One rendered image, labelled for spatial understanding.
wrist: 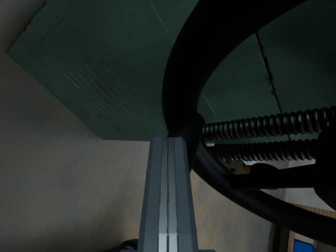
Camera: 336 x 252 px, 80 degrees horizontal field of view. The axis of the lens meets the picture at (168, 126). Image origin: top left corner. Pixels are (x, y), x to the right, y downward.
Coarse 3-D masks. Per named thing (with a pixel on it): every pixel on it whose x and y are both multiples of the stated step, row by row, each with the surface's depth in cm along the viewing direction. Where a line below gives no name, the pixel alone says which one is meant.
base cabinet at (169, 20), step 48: (48, 0) 38; (96, 0) 33; (144, 0) 29; (192, 0) 27; (48, 48) 50; (96, 48) 42; (144, 48) 36; (240, 48) 29; (96, 96) 59; (144, 96) 48; (240, 96) 36
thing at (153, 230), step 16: (160, 144) 10; (160, 160) 9; (160, 176) 8; (144, 192) 8; (160, 192) 7; (144, 208) 7; (160, 208) 7; (144, 224) 6; (160, 224) 6; (144, 240) 6; (160, 240) 6
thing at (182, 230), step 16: (176, 144) 10; (176, 160) 9; (176, 176) 8; (176, 192) 7; (176, 208) 7; (192, 208) 7; (176, 224) 6; (192, 224) 6; (176, 240) 6; (192, 240) 6
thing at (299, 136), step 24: (312, 0) 21; (288, 24) 24; (312, 24) 23; (264, 48) 27; (288, 48) 26; (312, 48) 25; (288, 72) 28; (312, 72) 27; (288, 96) 31; (312, 96) 30
